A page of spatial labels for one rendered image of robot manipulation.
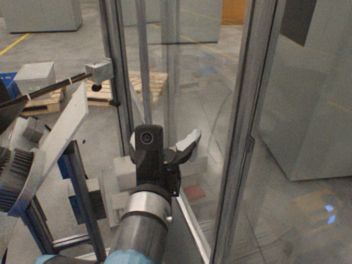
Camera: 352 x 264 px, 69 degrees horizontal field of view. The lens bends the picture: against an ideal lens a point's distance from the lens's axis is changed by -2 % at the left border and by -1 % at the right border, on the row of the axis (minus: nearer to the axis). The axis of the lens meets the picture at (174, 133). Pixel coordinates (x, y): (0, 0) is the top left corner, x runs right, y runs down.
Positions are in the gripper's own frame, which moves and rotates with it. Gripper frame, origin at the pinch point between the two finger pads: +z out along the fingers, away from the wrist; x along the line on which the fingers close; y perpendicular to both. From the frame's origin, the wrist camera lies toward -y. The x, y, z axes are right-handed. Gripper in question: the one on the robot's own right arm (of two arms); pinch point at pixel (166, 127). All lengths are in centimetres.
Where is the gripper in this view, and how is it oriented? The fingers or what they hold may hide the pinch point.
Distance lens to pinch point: 58.5
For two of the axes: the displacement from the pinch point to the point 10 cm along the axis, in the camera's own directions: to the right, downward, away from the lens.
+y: 1.3, 8.2, 5.5
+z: 1.3, -5.7, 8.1
